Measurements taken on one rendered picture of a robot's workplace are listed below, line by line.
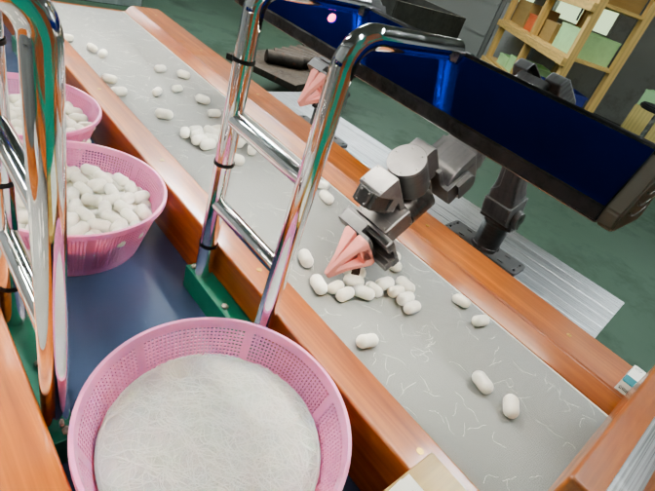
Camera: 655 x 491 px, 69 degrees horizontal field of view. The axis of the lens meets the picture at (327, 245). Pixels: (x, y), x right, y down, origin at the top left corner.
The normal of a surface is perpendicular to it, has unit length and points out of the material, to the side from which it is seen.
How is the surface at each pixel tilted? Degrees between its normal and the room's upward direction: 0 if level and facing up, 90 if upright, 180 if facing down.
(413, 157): 40
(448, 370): 0
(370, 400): 0
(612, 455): 0
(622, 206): 58
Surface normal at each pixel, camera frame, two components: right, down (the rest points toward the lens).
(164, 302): 0.29, -0.79
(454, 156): -0.24, -0.48
